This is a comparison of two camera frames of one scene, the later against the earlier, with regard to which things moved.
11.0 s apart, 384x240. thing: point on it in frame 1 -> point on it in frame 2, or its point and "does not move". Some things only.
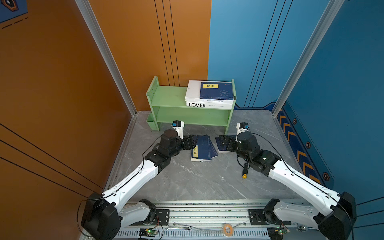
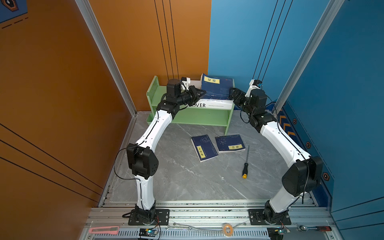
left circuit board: [151, 232] does not move
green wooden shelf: [168, 104] does not move
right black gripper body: [232, 145] -> [242, 100]
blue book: [221, 148] does not move
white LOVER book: [216, 104] does not move
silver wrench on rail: [189, 228] does not move
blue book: [205, 150] -> [216, 87]
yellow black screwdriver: [245, 172] does not move
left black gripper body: [180, 145] -> [186, 98]
